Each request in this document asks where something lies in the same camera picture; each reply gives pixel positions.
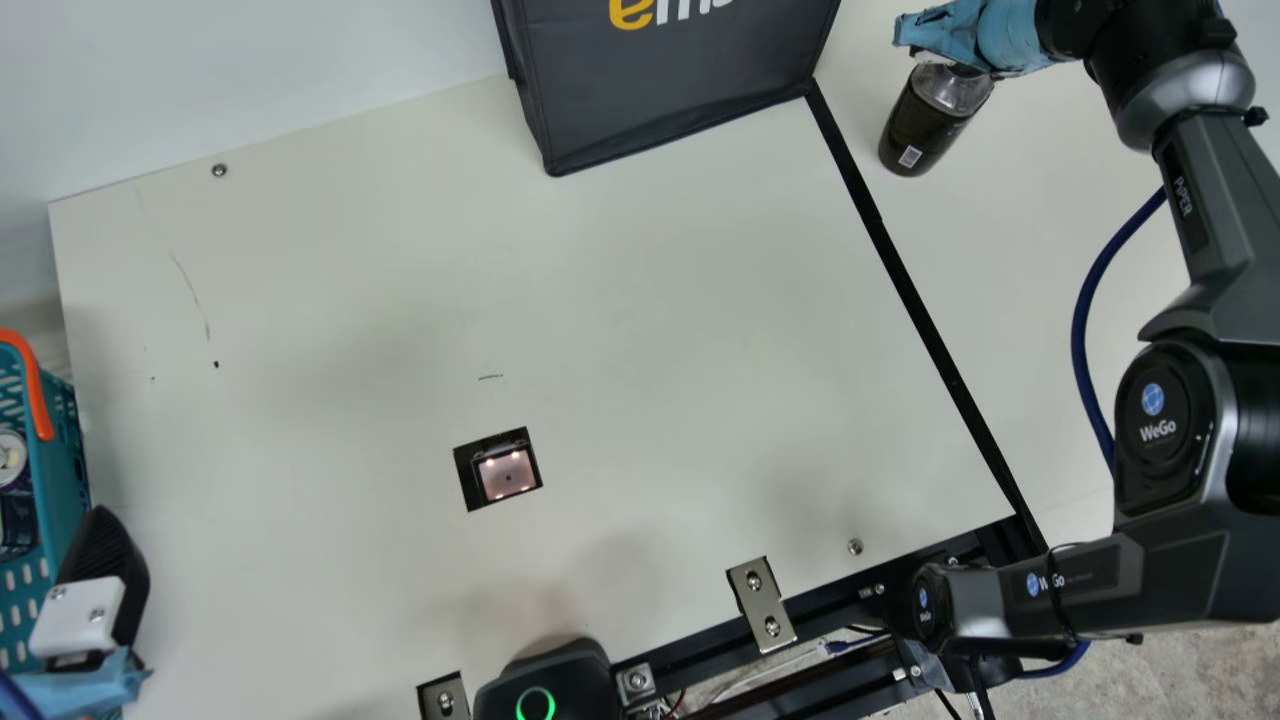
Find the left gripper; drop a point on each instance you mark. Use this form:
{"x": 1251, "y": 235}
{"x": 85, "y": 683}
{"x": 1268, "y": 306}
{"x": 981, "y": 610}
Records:
{"x": 80, "y": 692}

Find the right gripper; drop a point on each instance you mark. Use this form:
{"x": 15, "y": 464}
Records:
{"x": 1000, "y": 35}

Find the dark coffee bottle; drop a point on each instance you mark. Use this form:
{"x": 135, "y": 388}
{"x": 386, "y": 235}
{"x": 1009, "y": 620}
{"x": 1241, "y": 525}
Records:
{"x": 925, "y": 125}

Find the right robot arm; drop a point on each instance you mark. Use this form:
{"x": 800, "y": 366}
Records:
{"x": 1220, "y": 230}

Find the teal shopping basket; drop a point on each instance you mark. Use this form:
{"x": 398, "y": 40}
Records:
{"x": 55, "y": 470}

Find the black strip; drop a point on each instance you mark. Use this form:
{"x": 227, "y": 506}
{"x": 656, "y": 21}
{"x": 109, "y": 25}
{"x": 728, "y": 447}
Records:
{"x": 907, "y": 280}

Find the dark grey bag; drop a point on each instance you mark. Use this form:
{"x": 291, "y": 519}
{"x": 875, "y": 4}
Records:
{"x": 680, "y": 90}

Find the small square scanner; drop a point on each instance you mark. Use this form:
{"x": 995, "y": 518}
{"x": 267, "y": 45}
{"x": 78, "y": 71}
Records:
{"x": 500, "y": 472}

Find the black device with green light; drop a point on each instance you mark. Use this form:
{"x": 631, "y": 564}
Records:
{"x": 560, "y": 680}

